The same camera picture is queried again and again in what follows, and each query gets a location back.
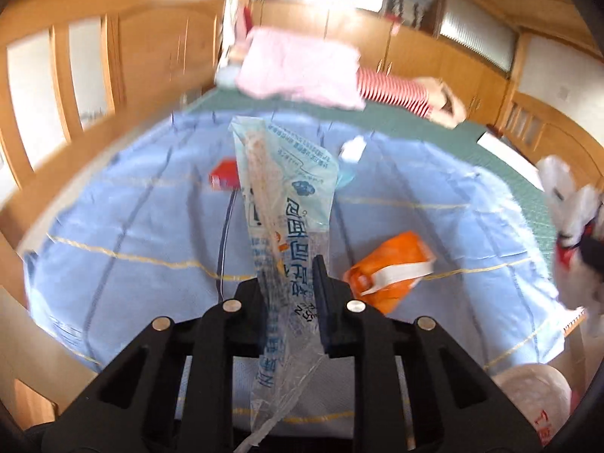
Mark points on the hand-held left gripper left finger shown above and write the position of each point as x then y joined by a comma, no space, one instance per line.
250,311

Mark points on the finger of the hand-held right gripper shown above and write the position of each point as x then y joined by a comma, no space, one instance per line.
592,251

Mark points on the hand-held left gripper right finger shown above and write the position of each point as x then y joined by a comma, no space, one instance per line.
323,302

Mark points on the white wrapper red print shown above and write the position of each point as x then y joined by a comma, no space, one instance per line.
566,207

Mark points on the orange packet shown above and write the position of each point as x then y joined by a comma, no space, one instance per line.
391,259

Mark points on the clear printed plastic wrapper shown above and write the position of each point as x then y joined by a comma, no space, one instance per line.
283,198

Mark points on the light blue packet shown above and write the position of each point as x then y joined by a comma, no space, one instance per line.
347,177

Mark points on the red small box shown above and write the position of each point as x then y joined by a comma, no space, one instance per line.
224,174

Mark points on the small white-blue packet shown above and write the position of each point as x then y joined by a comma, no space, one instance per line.
354,148

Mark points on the white translucent plastic bag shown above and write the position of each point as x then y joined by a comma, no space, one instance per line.
528,396

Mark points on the blue checked cloth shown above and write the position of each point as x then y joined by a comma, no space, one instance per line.
141,226

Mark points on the striped plush toy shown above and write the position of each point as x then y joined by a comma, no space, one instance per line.
401,92

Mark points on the white pillow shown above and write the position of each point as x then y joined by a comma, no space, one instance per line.
227,76

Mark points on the pink pillow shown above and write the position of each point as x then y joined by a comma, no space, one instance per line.
297,66

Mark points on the silver hanging cloth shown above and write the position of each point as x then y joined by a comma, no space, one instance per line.
230,28

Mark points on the red hanging cloth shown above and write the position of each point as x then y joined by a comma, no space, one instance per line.
245,21

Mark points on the stored bags in cabinet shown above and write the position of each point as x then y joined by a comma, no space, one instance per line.
415,2

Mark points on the wooden bunk bed frame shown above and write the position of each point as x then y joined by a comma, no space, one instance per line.
155,56

